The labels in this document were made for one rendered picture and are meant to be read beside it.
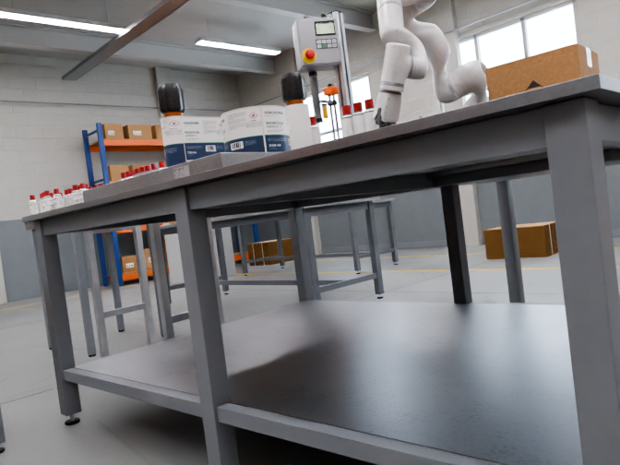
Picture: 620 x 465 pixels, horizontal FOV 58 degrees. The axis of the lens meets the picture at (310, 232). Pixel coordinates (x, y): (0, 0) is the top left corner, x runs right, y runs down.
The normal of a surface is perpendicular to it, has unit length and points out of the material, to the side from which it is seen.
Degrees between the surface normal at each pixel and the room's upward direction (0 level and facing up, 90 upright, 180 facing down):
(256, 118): 90
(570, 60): 90
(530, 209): 90
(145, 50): 90
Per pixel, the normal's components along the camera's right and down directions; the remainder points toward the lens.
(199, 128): 0.64, -0.06
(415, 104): -0.72, 0.11
